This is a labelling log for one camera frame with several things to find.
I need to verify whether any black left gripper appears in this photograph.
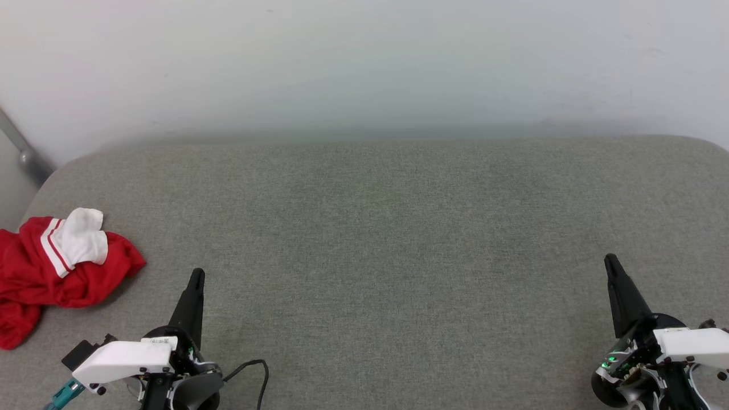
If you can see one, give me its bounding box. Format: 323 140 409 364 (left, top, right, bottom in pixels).
140 268 223 410

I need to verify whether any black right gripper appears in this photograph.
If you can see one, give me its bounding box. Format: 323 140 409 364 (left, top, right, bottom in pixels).
591 253 688 408

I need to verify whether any red and white garment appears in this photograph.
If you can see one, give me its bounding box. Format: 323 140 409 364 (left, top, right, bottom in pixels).
0 207 146 350

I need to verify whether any grey metal pipe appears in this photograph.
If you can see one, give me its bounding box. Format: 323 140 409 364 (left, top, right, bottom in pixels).
0 107 56 187

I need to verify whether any thin black cable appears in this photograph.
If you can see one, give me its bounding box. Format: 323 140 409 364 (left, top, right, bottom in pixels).
221 359 269 410

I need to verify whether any teal cable connector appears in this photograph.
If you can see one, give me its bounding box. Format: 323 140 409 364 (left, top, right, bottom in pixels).
44 378 86 410

